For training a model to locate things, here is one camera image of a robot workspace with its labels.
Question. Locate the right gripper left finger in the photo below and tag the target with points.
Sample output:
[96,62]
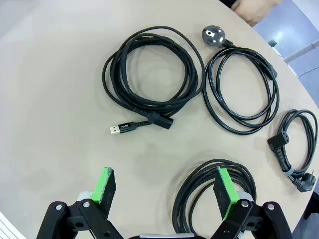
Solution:
[74,224]

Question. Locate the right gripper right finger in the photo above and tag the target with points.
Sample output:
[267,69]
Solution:
[254,224]

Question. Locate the person's right hand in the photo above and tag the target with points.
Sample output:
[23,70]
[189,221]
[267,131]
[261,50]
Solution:
[254,11]

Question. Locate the white slotted mounting platform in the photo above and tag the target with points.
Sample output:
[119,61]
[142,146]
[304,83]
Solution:
[7,229]

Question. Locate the person in black t-shirt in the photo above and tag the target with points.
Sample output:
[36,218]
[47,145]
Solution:
[228,2]

